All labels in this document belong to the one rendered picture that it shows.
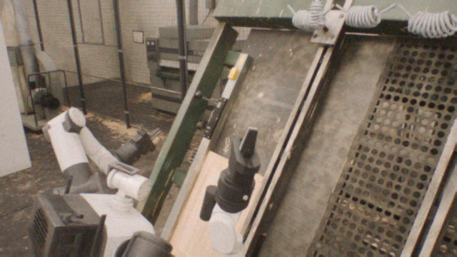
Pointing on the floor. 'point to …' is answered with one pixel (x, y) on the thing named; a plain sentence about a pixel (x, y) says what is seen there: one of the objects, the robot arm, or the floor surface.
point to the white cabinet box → (10, 121)
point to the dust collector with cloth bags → (32, 76)
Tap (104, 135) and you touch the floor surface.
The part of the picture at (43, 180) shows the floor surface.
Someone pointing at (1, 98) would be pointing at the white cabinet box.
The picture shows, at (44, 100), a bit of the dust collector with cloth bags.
